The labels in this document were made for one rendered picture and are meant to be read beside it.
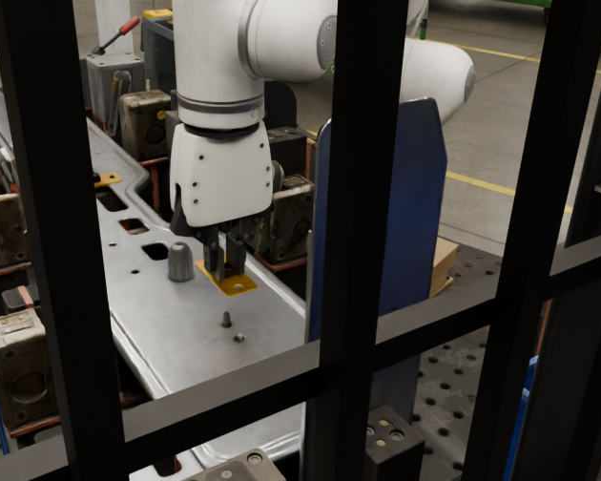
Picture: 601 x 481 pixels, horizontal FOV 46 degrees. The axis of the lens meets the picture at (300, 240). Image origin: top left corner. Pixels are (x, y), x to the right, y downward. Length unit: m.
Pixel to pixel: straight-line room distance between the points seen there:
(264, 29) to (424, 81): 0.62
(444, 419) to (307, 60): 0.72
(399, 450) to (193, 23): 0.40
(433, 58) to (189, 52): 0.63
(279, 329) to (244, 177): 0.20
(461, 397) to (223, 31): 0.78
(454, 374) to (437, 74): 0.51
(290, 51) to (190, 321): 0.36
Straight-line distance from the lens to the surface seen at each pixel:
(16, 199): 1.09
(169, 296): 0.89
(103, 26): 4.91
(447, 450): 1.13
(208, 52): 0.65
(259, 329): 0.82
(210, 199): 0.71
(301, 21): 0.62
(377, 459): 0.56
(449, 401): 1.22
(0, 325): 0.80
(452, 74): 1.21
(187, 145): 0.69
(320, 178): 0.45
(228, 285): 0.77
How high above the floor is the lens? 1.48
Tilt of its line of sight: 28 degrees down
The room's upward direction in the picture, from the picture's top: 2 degrees clockwise
